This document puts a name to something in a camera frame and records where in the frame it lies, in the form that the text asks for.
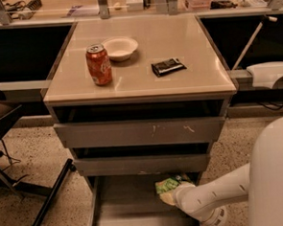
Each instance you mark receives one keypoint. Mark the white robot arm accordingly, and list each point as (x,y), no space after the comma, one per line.
(259,182)

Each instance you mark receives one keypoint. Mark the white box on shelf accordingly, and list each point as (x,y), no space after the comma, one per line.
(135,5)

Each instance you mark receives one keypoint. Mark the top grey drawer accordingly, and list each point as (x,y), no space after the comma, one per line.
(140,124)

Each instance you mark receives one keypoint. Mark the orange soda can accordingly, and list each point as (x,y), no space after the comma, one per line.
(98,64)

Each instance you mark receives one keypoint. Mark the black snack packet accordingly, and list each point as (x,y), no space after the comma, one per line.
(167,66)

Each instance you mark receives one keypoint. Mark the white bowl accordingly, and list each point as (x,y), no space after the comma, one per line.
(120,48)

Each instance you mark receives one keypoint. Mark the grey drawer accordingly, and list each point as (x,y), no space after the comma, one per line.
(140,124)
(131,200)
(142,159)

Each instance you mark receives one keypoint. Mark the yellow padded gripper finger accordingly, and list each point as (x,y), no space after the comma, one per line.
(167,197)

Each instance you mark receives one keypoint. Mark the middle grey drawer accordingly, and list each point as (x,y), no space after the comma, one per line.
(142,159)

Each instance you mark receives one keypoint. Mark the grey drawer cabinet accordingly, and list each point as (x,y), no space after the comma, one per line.
(159,37)

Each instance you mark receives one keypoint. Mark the green rice chip bag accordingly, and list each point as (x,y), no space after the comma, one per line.
(171,183)

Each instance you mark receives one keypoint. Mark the bottom grey drawer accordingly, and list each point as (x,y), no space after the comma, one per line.
(131,200)

